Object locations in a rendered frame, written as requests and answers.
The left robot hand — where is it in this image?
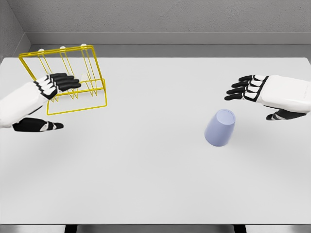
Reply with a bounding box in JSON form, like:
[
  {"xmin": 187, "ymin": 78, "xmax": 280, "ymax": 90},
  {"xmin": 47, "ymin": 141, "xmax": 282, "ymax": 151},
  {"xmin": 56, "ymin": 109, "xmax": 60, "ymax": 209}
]
[{"xmin": 0, "ymin": 72, "xmax": 82, "ymax": 133}]

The yellow wire cup holder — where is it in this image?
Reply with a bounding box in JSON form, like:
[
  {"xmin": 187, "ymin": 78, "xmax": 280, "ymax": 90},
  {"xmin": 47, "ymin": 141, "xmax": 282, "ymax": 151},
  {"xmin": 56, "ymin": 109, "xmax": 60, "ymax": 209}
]
[{"xmin": 18, "ymin": 43, "xmax": 108, "ymax": 116}]

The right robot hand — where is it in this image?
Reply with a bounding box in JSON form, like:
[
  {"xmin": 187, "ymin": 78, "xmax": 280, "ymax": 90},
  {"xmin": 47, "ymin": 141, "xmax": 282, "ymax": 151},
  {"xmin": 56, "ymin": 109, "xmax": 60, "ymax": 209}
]
[{"xmin": 224, "ymin": 74, "xmax": 311, "ymax": 121}]

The lavender cup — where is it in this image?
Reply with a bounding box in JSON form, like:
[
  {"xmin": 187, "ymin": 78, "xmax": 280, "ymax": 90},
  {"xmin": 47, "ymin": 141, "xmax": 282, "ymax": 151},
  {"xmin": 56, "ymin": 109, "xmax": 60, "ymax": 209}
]
[{"xmin": 204, "ymin": 109, "xmax": 236, "ymax": 148}]

